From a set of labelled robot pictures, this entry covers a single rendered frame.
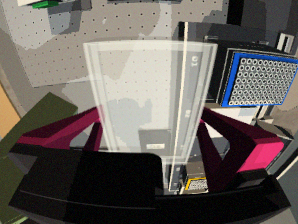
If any beige ready button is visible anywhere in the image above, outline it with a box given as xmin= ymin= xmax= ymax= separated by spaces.
xmin=17 ymin=0 xmax=92 ymax=15

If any yellow tip rack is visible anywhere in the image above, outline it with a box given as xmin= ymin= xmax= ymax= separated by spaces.
xmin=182 ymin=161 xmax=208 ymax=190

